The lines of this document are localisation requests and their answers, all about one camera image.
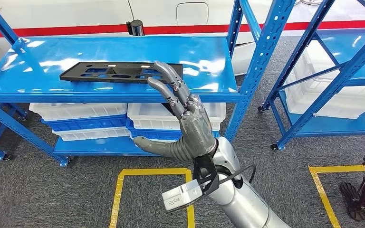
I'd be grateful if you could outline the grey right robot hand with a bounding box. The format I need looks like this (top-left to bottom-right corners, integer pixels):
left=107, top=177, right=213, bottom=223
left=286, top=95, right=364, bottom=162
left=133, top=60, right=218, bottom=162

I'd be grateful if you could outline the black plastic frame part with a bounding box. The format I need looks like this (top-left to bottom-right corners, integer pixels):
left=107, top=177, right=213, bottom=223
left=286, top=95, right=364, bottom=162
left=59, top=61, right=184, bottom=85

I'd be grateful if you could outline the blue metal shelf rack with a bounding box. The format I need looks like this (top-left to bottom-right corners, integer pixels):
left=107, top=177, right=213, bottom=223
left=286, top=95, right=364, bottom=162
left=0, top=0, right=297, bottom=168
left=257, top=0, right=365, bottom=151

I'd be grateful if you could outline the blue plastic crate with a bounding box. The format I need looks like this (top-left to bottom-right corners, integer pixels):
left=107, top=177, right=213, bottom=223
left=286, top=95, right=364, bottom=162
left=40, top=114, right=128, bottom=132
left=125, top=118, right=221, bottom=142

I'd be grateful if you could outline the yellow floor tape square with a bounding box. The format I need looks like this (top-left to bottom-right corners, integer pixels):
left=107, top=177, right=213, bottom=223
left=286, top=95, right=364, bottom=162
left=308, top=165, right=365, bottom=228
left=109, top=168, right=196, bottom=228

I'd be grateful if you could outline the large white plastic crate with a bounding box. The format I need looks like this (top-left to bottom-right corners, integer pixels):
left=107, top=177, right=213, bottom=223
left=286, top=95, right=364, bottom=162
left=284, top=40, right=365, bottom=120

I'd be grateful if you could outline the black humanoid robot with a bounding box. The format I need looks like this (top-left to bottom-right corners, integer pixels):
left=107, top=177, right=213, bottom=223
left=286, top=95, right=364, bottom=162
left=340, top=129, right=365, bottom=225

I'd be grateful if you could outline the white car with red stripe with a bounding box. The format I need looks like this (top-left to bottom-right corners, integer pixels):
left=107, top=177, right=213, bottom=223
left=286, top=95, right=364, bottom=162
left=0, top=0, right=365, bottom=76

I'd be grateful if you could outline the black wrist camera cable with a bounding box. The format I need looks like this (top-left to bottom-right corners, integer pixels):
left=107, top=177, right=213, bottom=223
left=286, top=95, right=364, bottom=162
left=218, top=164, right=257, bottom=187

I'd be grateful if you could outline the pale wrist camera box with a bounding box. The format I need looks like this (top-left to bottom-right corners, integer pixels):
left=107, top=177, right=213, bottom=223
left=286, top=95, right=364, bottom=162
left=161, top=179, right=204, bottom=212

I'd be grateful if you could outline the black chrome cylinder post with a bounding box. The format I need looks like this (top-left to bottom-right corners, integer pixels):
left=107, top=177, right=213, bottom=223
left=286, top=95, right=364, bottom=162
left=126, top=19, right=144, bottom=37

